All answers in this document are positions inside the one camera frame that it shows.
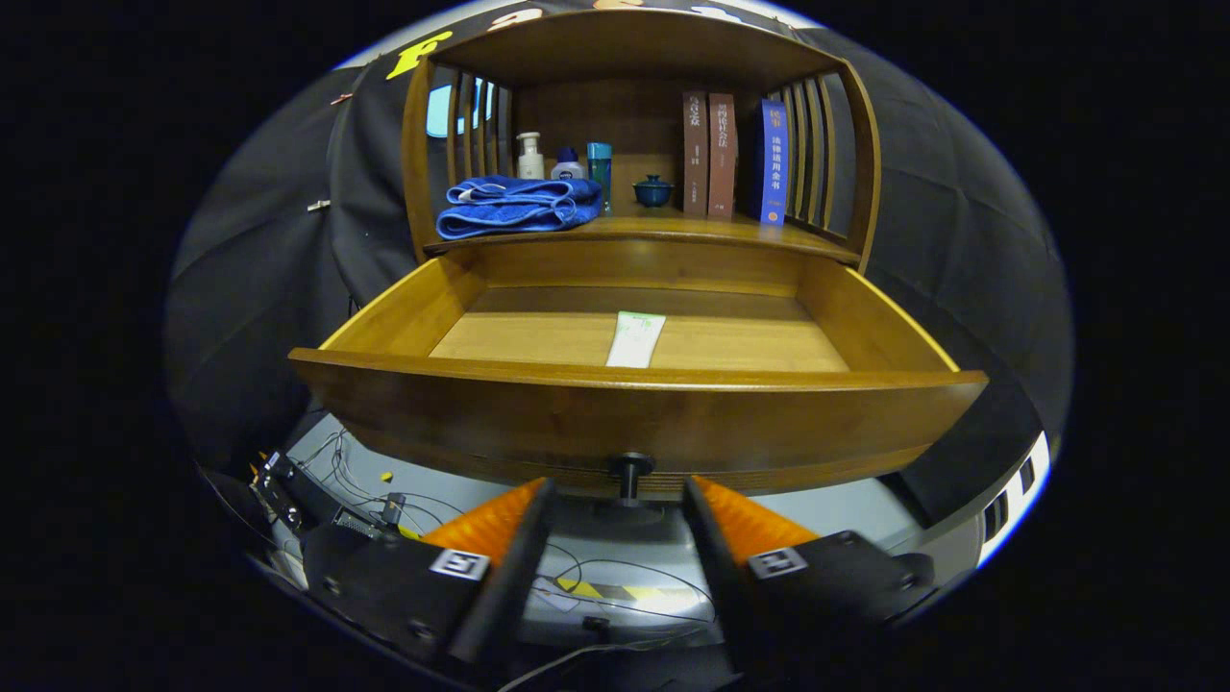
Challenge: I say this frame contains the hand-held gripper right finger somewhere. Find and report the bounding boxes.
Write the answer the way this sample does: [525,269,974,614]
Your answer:
[682,475,935,676]

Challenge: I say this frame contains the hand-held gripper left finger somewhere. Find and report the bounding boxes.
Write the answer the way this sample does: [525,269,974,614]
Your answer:
[303,478,555,666]

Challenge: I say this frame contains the wooden drawer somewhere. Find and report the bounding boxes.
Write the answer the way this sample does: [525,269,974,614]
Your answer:
[288,238,989,501]

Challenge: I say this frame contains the white and green tube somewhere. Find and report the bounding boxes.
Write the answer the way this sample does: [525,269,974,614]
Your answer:
[605,311,667,369]

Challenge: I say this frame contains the wooden countertop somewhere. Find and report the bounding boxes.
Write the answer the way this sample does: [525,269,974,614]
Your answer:
[423,213,861,265]

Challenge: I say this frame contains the wooden cabinet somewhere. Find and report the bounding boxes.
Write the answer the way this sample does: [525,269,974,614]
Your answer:
[399,8,883,275]

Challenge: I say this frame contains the yellow black floor tape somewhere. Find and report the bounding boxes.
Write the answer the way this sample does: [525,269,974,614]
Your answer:
[557,577,693,605]

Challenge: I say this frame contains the black electronics box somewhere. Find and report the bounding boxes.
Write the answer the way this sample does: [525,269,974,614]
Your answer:
[252,450,323,531]

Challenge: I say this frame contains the folded blue towel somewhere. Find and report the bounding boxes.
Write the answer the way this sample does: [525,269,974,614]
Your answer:
[435,175,604,240]

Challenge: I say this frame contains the blue book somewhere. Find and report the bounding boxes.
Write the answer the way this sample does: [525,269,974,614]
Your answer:
[750,99,791,227]

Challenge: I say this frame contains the reddish brown book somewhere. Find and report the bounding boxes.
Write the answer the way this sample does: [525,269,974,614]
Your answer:
[707,93,739,219]

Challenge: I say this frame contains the dark brown book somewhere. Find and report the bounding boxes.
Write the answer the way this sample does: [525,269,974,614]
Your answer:
[682,91,710,216]

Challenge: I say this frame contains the clear blue bottle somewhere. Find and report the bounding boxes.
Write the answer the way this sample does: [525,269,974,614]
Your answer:
[587,142,613,214]

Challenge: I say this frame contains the tangled thin cables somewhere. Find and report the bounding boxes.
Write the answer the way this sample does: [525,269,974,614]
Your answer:
[288,428,717,692]

